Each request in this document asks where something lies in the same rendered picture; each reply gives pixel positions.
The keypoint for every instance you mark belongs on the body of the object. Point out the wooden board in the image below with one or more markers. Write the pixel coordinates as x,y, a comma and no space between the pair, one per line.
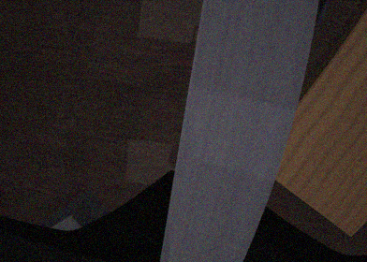
325,158

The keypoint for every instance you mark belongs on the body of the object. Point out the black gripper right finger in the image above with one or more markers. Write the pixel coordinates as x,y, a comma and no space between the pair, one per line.
277,240

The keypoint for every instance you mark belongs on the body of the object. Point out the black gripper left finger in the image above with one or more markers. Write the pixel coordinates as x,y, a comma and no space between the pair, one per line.
132,233

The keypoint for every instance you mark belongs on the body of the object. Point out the grey rectangular tray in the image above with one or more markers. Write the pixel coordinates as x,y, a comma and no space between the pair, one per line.
81,212

